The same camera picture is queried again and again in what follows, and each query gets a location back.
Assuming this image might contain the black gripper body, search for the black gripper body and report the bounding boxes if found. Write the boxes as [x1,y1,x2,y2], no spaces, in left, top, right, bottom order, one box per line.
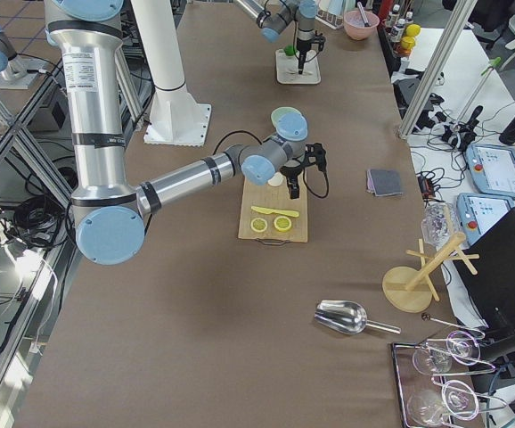
[281,143,327,179]
[295,27,326,50]

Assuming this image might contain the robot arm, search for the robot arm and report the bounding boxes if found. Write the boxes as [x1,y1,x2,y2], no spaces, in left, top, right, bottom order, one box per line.
[45,1,312,265]
[234,1,326,84]

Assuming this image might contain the pink bowl with ice cubes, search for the pink bowl with ice cubes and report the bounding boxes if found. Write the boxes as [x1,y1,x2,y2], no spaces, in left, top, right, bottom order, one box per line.
[343,10,380,40]

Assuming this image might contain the mint green bowl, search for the mint green bowl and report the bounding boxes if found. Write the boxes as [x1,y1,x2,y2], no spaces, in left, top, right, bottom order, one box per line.
[270,106,300,128]

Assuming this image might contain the metal tube in pink bowl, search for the metal tube in pink bowl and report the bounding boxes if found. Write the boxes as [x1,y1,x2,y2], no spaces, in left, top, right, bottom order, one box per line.
[357,2,371,28]

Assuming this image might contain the cream rectangular tray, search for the cream rectangular tray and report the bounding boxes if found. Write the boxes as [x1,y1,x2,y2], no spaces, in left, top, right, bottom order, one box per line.
[275,49,321,85]

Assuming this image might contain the bamboo cutting board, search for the bamboo cutting board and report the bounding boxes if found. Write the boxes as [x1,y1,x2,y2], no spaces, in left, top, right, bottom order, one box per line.
[238,177,308,243]

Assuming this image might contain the yellow plastic knife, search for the yellow plastic knife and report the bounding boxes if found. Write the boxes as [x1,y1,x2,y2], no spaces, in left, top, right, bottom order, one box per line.
[250,205,300,218]

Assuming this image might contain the lemon slice near edge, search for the lemon slice near edge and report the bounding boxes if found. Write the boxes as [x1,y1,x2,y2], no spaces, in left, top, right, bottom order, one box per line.
[249,218,268,234]

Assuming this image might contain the folded grey cloth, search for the folded grey cloth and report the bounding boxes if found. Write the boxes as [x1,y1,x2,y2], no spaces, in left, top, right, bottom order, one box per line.
[366,169,404,196]

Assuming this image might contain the metal scoop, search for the metal scoop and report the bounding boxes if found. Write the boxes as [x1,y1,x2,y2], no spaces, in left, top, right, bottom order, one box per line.
[314,300,402,335]

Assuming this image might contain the wooden mug tree stand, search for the wooden mug tree stand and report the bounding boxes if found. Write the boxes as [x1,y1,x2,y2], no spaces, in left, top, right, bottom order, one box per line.
[382,232,479,313]

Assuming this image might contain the blue teach pendant near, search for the blue teach pendant near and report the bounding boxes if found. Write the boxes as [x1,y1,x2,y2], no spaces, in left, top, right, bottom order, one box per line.
[456,193,514,245]

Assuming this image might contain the blue teach pendant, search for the blue teach pendant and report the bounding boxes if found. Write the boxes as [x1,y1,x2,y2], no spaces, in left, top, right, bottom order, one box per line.
[465,144,515,200]
[456,193,514,245]

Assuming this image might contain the blue teach pendant far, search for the blue teach pendant far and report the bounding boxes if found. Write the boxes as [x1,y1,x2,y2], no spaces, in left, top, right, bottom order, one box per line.
[465,144,515,200]

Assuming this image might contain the wine glass upper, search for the wine glass upper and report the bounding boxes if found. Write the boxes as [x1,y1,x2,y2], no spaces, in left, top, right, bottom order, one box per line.
[413,330,480,375]

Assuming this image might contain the wine glass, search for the wine glass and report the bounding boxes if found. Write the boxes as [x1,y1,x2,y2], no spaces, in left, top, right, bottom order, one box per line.
[407,380,479,427]
[413,330,480,375]

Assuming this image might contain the black monitor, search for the black monitor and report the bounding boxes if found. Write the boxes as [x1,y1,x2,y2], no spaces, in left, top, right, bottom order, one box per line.
[454,208,515,329]

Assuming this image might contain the wine glass lower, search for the wine glass lower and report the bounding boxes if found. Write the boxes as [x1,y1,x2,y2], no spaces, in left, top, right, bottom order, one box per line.
[407,380,479,427]

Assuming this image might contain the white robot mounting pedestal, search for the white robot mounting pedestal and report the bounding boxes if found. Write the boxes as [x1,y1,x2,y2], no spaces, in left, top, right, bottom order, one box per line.
[133,1,211,146]

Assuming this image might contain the aluminium frame post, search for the aluminium frame post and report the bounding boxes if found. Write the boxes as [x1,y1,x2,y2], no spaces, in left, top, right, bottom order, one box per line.
[398,0,477,140]

